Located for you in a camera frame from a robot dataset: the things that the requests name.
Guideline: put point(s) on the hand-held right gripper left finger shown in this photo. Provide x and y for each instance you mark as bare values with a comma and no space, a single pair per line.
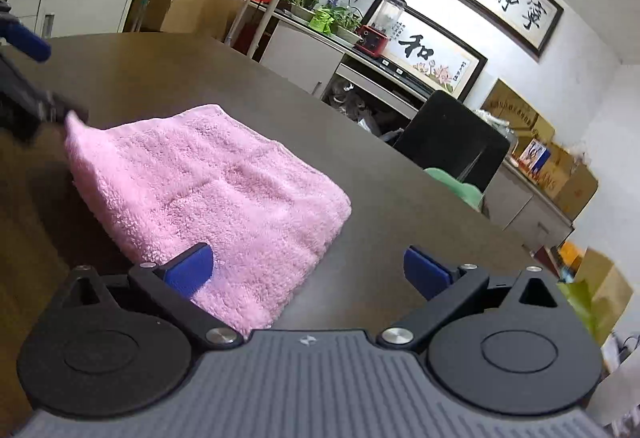
190,270

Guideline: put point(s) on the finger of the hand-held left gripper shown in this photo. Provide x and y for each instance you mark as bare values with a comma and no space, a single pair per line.
25,40
35,110

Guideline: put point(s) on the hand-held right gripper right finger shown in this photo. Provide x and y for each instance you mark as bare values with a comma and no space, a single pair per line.
425,274

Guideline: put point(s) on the pink towel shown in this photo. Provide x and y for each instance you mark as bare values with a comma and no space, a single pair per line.
200,178

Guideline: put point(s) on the black office chair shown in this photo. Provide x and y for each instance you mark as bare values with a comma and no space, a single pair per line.
445,132

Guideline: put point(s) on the orange box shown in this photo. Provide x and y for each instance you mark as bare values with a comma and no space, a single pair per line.
570,255

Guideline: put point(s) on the colourful picture box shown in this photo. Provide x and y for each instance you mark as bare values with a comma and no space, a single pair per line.
532,156

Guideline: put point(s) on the printed brown cardboard box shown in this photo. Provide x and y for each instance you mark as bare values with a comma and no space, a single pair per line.
575,193

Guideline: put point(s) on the large brown cardboard box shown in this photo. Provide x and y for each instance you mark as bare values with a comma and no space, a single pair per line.
195,7

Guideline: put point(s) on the pile of plastic bags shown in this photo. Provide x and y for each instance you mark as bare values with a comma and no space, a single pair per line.
360,110

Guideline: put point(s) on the framed lotus calligraphy picture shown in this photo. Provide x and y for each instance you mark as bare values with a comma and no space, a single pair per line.
435,52

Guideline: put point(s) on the white sideboard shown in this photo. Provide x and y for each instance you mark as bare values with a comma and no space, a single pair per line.
300,57

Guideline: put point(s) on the red base blender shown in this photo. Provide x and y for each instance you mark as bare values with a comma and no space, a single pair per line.
372,37

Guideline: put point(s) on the potted green plant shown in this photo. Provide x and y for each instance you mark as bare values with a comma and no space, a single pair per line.
347,35
300,12

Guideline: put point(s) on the small green bag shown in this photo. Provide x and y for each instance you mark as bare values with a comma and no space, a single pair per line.
321,21

